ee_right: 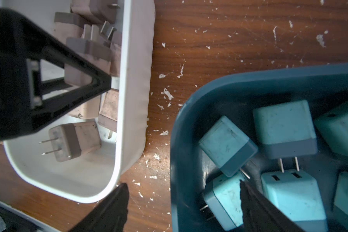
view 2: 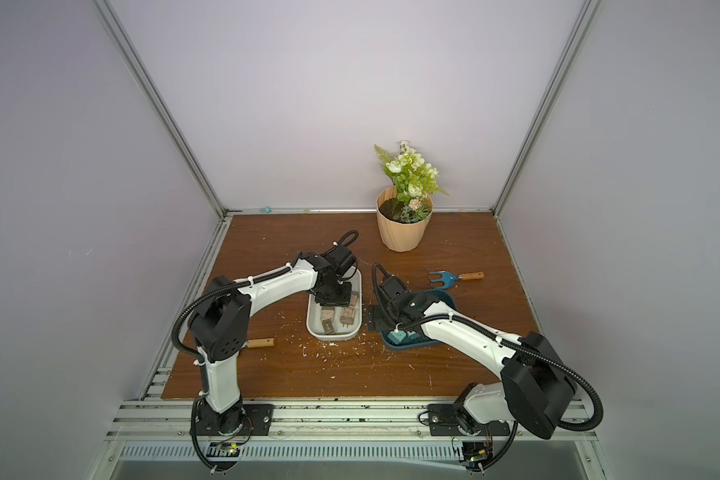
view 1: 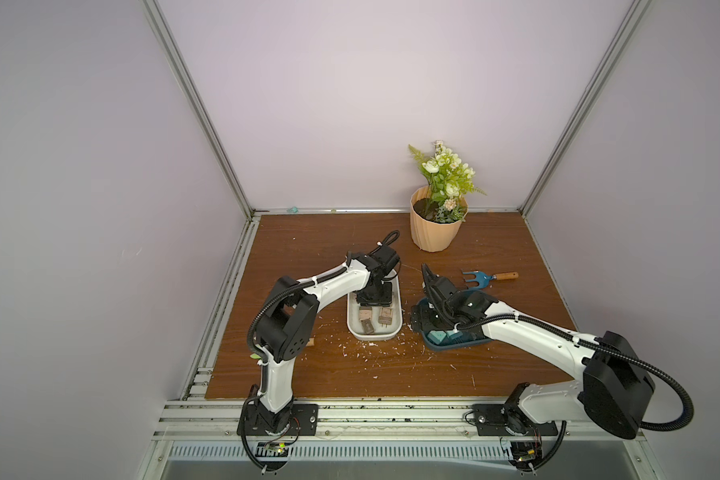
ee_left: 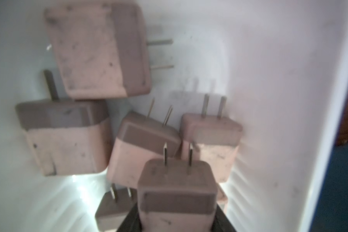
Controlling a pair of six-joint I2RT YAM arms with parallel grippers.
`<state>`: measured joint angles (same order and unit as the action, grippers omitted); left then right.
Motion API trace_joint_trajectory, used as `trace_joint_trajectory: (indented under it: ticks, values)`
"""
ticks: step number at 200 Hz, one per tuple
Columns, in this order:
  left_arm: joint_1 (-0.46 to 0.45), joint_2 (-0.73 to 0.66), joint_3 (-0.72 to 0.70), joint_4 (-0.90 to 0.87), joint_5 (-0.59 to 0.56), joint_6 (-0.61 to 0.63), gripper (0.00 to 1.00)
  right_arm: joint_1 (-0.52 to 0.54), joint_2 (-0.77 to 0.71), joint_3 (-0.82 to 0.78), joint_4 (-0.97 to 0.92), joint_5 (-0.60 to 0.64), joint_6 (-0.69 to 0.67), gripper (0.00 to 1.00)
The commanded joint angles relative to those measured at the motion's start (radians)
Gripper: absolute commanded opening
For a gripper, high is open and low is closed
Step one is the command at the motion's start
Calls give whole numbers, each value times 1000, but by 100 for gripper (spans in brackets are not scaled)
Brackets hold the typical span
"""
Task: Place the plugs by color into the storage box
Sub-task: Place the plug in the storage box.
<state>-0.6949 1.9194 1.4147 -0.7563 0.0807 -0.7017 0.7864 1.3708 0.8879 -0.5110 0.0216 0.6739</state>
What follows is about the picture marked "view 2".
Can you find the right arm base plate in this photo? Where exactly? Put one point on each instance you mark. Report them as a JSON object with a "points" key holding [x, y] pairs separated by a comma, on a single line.
{"points": [[445, 420]]}

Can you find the aluminium front rail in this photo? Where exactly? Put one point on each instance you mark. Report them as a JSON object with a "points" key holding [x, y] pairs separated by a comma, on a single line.
{"points": [[292, 419]]}

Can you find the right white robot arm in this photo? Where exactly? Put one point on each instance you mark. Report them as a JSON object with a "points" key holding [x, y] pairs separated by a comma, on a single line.
{"points": [[537, 390]]}

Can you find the green garden fork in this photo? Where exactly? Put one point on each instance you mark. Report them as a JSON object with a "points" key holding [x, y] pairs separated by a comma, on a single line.
{"points": [[260, 343]]}

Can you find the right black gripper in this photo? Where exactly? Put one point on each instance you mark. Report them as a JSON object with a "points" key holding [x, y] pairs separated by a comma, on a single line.
{"points": [[383, 318]]}

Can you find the beige flower pot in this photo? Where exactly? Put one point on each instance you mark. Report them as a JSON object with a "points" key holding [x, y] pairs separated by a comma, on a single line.
{"points": [[398, 237]]}

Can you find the blue garden rake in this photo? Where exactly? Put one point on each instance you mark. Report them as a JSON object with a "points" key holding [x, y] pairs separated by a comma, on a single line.
{"points": [[443, 280]]}

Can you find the white plastic storage box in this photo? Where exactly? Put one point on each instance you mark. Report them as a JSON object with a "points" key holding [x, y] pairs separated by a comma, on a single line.
{"points": [[342, 333]]}

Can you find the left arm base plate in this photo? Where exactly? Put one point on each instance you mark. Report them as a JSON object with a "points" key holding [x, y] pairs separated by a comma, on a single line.
{"points": [[241, 419]]}

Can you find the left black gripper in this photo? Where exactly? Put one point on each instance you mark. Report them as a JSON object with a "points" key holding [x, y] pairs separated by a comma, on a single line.
{"points": [[344, 302]]}

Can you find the teal plastic storage box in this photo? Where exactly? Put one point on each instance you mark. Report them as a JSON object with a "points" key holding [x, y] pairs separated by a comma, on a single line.
{"points": [[415, 340]]}

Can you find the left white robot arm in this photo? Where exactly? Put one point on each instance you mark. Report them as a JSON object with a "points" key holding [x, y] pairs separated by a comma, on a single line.
{"points": [[214, 328]]}

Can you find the artificial green white flowers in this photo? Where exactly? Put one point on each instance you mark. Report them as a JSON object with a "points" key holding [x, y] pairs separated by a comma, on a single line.
{"points": [[415, 181]]}

